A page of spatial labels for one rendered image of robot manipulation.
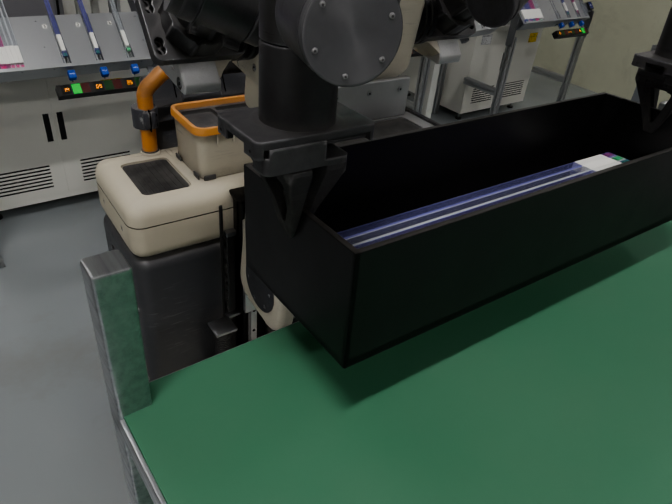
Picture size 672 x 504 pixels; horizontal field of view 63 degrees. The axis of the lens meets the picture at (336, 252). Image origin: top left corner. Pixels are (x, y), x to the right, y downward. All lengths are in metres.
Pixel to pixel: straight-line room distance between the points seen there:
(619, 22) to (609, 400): 4.83
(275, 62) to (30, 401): 1.62
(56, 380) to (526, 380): 1.57
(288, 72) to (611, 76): 5.03
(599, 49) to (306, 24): 5.14
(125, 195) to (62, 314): 1.08
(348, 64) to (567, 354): 0.43
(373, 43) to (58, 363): 1.77
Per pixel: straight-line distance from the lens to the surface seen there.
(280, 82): 0.39
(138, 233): 1.12
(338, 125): 0.41
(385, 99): 0.89
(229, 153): 1.17
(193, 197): 1.13
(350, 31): 0.31
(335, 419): 0.51
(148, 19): 0.74
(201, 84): 0.75
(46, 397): 1.90
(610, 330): 0.71
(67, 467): 1.72
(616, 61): 5.34
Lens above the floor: 1.35
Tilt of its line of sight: 34 degrees down
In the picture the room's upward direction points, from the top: 6 degrees clockwise
